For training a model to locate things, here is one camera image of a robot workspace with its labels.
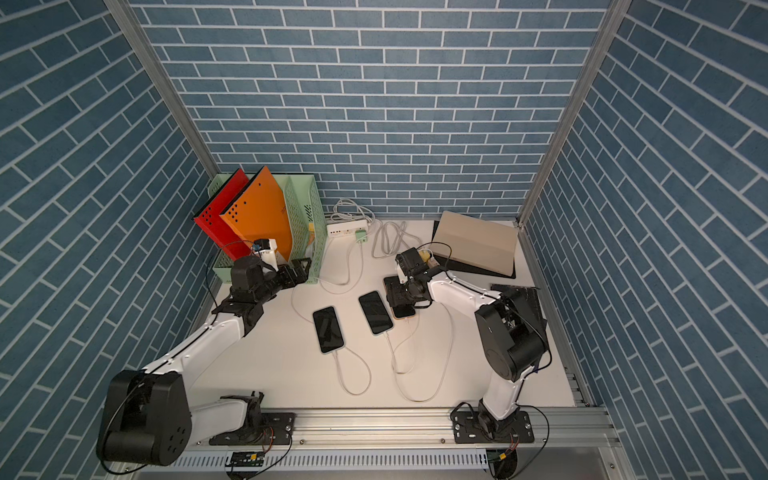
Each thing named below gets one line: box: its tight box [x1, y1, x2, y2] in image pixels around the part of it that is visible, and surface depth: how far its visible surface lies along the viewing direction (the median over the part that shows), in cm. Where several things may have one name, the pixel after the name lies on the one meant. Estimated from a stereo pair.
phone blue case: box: [312, 305, 345, 354], surface depth 91 cm
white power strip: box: [326, 219, 369, 238], surface depth 116 cm
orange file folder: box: [219, 166, 293, 262], surface depth 93 cm
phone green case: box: [358, 291, 393, 334], surface depth 98 cm
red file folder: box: [193, 168, 251, 261], surface depth 86 cm
